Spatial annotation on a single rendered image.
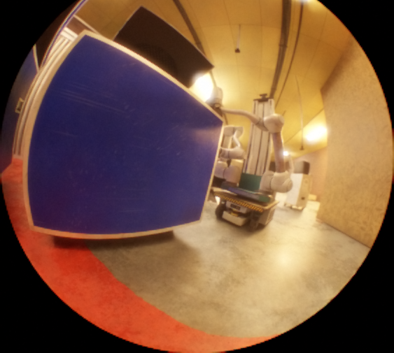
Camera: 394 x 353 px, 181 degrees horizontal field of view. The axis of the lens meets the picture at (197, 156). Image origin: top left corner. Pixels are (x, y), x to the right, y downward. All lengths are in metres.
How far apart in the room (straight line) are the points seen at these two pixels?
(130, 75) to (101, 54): 0.16
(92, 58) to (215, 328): 1.07
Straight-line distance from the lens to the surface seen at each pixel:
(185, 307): 0.64
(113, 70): 0.55
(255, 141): 1.79
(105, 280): 0.68
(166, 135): 0.57
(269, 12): 2.80
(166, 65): 1.46
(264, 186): 1.38
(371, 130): 2.52
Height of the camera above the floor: 0.57
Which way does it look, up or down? 5 degrees up
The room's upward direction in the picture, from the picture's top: 14 degrees clockwise
